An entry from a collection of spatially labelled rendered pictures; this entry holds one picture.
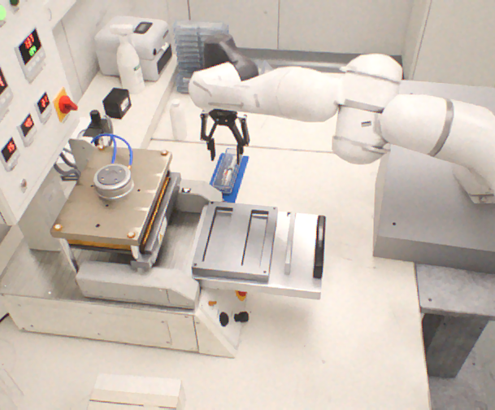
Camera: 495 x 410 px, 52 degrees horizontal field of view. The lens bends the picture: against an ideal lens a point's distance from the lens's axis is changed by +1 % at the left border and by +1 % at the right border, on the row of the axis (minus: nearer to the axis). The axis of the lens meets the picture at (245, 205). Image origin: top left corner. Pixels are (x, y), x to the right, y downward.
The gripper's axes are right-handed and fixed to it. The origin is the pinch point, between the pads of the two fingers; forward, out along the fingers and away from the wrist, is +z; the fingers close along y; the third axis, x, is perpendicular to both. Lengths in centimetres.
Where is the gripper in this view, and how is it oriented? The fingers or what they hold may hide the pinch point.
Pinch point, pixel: (225, 153)
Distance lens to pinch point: 157.7
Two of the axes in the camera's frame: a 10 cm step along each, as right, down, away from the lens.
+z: 0.2, 6.9, 7.2
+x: 2.1, -7.1, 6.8
